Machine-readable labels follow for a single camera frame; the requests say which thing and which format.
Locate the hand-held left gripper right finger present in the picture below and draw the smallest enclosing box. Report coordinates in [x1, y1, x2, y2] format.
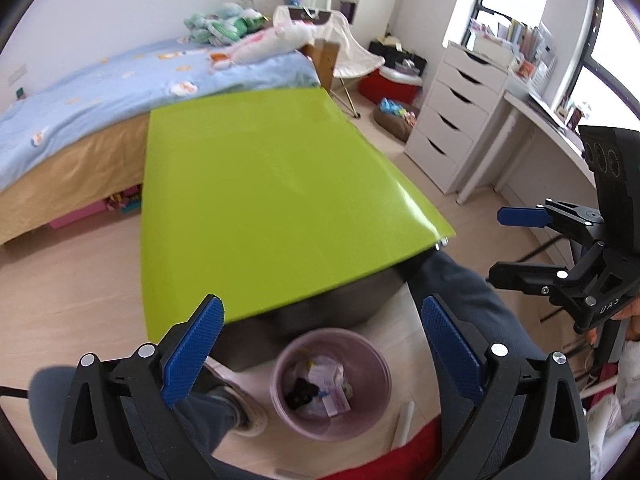
[421, 294, 591, 480]

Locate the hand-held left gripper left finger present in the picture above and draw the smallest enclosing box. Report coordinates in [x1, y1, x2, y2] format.
[57, 295, 226, 480]

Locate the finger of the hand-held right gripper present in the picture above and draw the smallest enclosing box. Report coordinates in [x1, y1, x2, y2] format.
[487, 245, 608, 306]
[497, 200, 603, 243]

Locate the pink trash bin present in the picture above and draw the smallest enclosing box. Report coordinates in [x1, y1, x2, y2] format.
[270, 328, 392, 442]

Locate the black sock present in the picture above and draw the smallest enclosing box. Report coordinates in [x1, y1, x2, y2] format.
[285, 377, 321, 408]

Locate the person's right forearm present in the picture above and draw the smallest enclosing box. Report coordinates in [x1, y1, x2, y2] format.
[585, 340, 640, 466]

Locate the person's right hand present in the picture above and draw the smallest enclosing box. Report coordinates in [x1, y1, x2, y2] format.
[622, 297, 640, 343]

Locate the person's right leg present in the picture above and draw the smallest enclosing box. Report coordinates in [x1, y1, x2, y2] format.
[407, 250, 546, 361]

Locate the person's leg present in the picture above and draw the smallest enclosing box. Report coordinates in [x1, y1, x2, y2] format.
[407, 250, 546, 361]
[27, 365, 251, 480]

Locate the person's left leg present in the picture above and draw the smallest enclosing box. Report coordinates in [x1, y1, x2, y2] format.
[27, 365, 251, 480]

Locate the person's white shoe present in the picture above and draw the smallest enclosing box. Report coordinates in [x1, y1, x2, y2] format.
[207, 360, 268, 436]

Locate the white desk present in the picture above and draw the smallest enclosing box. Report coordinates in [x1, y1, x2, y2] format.
[457, 87, 601, 206]

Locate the red cloth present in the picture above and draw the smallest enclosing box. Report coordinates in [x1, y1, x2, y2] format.
[320, 417, 446, 480]

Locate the white drawer cabinet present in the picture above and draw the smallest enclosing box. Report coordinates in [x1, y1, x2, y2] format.
[405, 41, 511, 195]

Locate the white crumpled plastic bag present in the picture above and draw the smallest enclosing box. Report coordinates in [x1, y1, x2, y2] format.
[302, 355, 351, 391]

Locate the brown pet bed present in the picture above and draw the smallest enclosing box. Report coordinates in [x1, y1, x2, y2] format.
[373, 99, 421, 143]

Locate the green table mat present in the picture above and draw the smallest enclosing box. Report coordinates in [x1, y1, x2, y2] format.
[140, 87, 457, 343]

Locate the pile of toy blocks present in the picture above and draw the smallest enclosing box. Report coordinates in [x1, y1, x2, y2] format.
[102, 185, 143, 213]

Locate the row of books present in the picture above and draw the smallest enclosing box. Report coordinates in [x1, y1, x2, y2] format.
[467, 17, 558, 86]

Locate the pink storage box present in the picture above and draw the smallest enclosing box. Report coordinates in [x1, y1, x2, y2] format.
[47, 203, 108, 229]

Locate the red storage box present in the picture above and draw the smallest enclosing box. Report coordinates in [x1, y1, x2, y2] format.
[357, 67, 423, 106]

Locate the black bag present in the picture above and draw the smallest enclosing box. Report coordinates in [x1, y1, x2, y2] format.
[368, 40, 428, 73]

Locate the wooden bed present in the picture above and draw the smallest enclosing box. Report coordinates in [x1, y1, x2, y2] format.
[0, 37, 341, 246]

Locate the white folding chair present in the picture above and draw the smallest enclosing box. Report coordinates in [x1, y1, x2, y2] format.
[272, 5, 386, 118]

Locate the blue printed blanket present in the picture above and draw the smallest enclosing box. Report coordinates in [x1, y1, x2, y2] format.
[0, 37, 321, 193]

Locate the white pink plush toy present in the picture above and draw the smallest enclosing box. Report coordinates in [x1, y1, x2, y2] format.
[210, 22, 317, 68]

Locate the green plush toy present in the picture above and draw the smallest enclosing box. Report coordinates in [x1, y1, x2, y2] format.
[183, 2, 266, 43]

